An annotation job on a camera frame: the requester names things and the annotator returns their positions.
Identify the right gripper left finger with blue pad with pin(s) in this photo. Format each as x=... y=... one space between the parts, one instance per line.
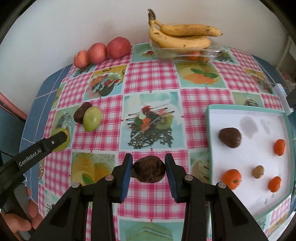
x=67 y=219

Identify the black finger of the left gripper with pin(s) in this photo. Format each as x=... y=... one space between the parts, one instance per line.
x=12 y=172

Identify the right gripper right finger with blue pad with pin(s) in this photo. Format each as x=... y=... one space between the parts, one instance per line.
x=230 y=218

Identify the green pear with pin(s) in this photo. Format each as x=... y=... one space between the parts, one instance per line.
x=92 y=119
x=65 y=144

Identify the dark brown round avocado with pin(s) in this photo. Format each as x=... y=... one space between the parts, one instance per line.
x=231 y=137

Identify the dark brown pear-shaped avocado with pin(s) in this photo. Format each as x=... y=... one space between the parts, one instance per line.
x=79 y=113

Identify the person's left hand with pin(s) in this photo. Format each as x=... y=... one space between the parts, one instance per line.
x=18 y=224

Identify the large orange with stem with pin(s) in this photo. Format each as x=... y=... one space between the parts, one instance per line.
x=232 y=178

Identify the brown kiwi fruit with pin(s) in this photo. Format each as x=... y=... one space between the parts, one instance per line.
x=258 y=171

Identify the blue underlying tablecloth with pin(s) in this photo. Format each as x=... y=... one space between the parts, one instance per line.
x=41 y=92

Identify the small orange tangerine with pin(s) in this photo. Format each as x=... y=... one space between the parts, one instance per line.
x=279 y=147

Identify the white tray teal rim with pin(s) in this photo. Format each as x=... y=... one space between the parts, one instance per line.
x=260 y=129

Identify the pale red apple left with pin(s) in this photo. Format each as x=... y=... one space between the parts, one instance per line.
x=81 y=59

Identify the black power adapter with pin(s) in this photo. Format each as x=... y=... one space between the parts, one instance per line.
x=291 y=98

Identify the white power strip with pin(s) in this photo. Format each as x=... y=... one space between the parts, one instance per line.
x=278 y=88

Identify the red apple middle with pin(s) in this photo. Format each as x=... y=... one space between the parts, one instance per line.
x=97 y=53

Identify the red apple right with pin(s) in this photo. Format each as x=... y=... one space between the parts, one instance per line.
x=118 y=47

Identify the clear plastic fruit box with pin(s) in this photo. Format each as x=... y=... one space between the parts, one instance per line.
x=191 y=54

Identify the lower yellow banana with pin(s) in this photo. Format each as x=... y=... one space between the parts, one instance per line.
x=166 y=41

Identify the yellow banana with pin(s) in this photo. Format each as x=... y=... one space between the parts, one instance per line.
x=186 y=30
x=166 y=41

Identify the upper yellow banana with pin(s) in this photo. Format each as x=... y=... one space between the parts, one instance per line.
x=186 y=30

